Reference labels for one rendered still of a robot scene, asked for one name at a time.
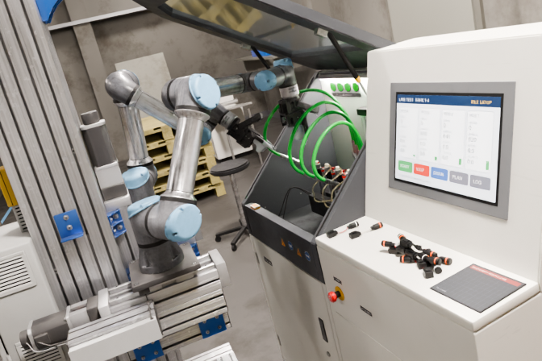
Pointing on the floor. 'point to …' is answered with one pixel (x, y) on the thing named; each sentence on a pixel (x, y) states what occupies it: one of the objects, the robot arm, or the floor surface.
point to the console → (452, 334)
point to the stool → (234, 194)
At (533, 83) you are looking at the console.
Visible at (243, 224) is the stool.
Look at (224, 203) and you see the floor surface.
